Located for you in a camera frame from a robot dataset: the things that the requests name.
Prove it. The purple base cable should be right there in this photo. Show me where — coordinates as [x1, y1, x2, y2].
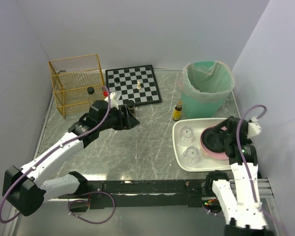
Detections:
[205, 208, 223, 217]
[67, 191, 116, 224]

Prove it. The black plate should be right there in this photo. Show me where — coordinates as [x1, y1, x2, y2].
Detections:
[201, 126, 227, 153]

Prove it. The black white chessboard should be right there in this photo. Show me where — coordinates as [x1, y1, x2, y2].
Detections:
[105, 65, 162, 106]

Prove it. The white plastic tray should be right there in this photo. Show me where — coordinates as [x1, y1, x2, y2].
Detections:
[172, 118, 231, 172]

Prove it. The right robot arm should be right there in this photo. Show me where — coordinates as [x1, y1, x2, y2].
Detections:
[200, 117, 274, 236]

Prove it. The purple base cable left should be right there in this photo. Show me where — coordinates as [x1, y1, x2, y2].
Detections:
[67, 191, 116, 224]

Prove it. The yellow label sauce bottle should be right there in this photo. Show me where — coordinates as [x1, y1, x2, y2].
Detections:
[172, 101, 182, 121]

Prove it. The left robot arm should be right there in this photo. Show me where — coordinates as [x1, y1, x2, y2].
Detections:
[2, 100, 140, 216]

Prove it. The yellow wire basket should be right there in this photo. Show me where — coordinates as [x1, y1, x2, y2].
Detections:
[49, 54, 104, 118]

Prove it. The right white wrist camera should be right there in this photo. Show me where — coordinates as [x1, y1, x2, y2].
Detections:
[247, 117, 262, 139]

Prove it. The clear trash bag liner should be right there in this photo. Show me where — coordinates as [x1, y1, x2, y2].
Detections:
[178, 61, 235, 103]

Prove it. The clear faceted glass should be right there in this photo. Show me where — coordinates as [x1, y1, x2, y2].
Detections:
[181, 146, 200, 167]

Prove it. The clear vinegar bottle red label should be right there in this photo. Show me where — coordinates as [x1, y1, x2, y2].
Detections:
[87, 87, 98, 106]

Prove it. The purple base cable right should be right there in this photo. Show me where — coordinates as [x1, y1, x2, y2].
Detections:
[205, 208, 223, 217]

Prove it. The clear drinking glass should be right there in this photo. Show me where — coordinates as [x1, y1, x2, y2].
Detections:
[178, 126, 194, 147]

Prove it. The green plastic trash bin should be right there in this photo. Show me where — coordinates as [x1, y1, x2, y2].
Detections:
[180, 60, 235, 119]

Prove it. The pink plate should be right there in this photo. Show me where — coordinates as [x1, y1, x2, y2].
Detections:
[199, 126, 229, 160]

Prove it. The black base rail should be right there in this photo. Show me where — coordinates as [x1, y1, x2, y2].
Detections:
[59, 179, 215, 209]

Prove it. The small dark pepper shaker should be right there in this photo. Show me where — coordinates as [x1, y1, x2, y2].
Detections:
[126, 100, 135, 114]

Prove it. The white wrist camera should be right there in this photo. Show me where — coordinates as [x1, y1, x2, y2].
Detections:
[104, 91, 121, 110]
[247, 117, 262, 139]

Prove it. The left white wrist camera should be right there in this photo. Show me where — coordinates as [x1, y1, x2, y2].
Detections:
[104, 91, 121, 110]

